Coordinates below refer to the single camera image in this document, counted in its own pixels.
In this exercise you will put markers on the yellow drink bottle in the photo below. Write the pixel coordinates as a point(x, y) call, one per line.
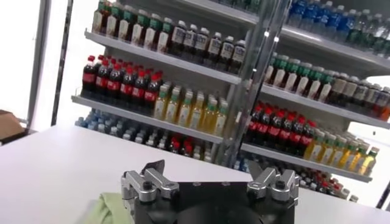
point(337, 156)
point(196, 115)
point(326, 153)
point(160, 106)
point(370, 162)
point(208, 118)
point(220, 121)
point(184, 112)
point(172, 108)
point(347, 158)
point(358, 161)
point(315, 150)

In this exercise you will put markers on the green polo shirt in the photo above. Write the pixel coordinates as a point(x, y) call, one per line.
point(109, 210)

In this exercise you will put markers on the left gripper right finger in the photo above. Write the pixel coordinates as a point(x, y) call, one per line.
point(265, 179)

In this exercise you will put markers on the blue label water bottle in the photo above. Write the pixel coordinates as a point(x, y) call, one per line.
point(345, 25)
point(297, 12)
point(333, 21)
point(309, 13)
point(323, 16)

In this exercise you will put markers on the dark bottle navy label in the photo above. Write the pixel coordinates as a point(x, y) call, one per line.
point(214, 47)
point(238, 54)
point(227, 50)
point(190, 39)
point(201, 42)
point(178, 36)

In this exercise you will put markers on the red cap cola bottle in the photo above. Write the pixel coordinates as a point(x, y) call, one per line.
point(295, 137)
point(306, 140)
point(254, 126)
point(263, 128)
point(274, 131)
point(151, 95)
point(114, 85)
point(89, 77)
point(285, 134)
point(102, 80)
point(126, 89)
point(138, 92)

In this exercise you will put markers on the dark bottle green cap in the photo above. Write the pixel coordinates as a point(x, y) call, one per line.
point(98, 22)
point(137, 33)
point(269, 73)
point(303, 85)
point(164, 41)
point(124, 30)
point(111, 25)
point(291, 81)
point(279, 77)
point(315, 88)
point(150, 37)
point(325, 91)

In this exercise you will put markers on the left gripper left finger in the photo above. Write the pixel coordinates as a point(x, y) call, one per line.
point(152, 179)

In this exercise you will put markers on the dark bottle beige label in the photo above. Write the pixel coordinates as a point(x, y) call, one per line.
point(338, 86)
point(350, 89)

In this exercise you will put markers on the black window frame post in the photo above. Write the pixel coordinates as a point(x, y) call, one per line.
point(62, 61)
point(384, 198)

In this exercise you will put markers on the gray metal shelf board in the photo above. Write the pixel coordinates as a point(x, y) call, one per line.
point(320, 105)
point(231, 15)
point(335, 48)
point(304, 162)
point(137, 51)
point(137, 117)

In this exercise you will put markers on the brown cardboard box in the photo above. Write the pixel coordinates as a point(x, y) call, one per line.
point(10, 124)

